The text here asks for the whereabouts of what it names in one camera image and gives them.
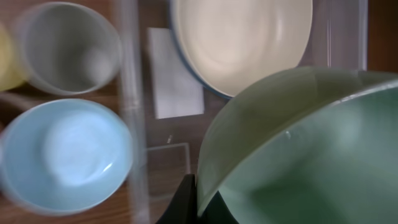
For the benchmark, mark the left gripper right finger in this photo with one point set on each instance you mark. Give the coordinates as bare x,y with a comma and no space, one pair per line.
216,212

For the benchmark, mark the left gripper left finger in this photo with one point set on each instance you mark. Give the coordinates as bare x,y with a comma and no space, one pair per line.
182,208

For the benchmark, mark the clear plastic storage container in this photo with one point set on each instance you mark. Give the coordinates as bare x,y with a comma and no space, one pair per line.
339,39

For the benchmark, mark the mint green bowl small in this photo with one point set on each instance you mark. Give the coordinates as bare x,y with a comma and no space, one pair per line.
305,145

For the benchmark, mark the light blue bowl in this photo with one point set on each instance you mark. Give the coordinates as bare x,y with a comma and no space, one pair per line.
64,157

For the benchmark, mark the cream plate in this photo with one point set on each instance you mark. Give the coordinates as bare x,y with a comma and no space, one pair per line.
231,44

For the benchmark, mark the grey cup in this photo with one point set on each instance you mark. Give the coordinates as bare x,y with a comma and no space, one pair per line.
67,48

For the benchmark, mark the yellow cup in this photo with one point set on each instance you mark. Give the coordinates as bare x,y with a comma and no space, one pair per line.
12,73

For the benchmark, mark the white label in container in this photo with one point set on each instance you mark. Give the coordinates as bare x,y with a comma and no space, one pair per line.
176,93

